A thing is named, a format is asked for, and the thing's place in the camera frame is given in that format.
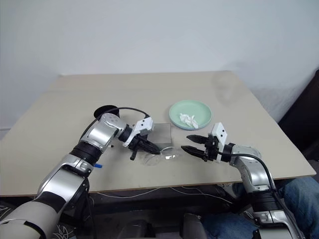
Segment black cup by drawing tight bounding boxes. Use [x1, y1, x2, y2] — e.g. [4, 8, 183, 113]
[93, 105, 121, 120]

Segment crumpled white tissue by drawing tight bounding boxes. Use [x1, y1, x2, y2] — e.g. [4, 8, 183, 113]
[178, 113, 199, 129]

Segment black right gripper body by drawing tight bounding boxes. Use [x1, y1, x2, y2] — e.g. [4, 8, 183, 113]
[202, 133, 221, 162]

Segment thin white cable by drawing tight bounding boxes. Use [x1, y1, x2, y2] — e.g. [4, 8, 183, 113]
[171, 186, 220, 198]
[96, 186, 160, 199]

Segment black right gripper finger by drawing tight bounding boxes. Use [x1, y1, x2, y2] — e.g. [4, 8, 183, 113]
[186, 134, 208, 145]
[180, 145, 206, 158]

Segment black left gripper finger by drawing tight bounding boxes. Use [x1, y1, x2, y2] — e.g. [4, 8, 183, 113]
[142, 140, 160, 151]
[138, 144, 161, 155]

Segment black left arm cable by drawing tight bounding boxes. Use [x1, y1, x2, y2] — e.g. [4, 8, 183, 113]
[80, 107, 151, 140]

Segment light green plate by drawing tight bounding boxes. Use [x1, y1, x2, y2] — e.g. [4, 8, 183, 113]
[168, 99, 213, 130]

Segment person's leg in blue jeans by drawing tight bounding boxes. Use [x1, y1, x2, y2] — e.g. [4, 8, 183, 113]
[200, 213, 260, 239]
[277, 176, 319, 239]

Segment clear glasses case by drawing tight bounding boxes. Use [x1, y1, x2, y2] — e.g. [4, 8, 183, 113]
[149, 122, 173, 145]

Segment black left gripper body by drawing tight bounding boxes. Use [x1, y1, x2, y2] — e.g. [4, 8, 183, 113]
[128, 134, 152, 161]

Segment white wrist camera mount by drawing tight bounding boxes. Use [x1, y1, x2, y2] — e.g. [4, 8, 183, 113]
[211, 122, 228, 164]
[123, 117, 154, 148]

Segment light blue plate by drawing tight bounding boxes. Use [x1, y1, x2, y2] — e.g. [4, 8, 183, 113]
[169, 119, 211, 131]

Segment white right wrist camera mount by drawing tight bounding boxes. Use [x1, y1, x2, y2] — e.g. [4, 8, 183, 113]
[211, 122, 228, 164]

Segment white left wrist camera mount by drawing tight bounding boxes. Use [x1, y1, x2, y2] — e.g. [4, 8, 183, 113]
[123, 117, 154, 148]

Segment black table frame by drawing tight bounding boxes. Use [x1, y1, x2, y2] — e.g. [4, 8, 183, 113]
[87, 183, 241, 216]

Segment clear safety glasses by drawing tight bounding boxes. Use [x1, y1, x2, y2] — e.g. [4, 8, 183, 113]
[139, 146, 186, 167]

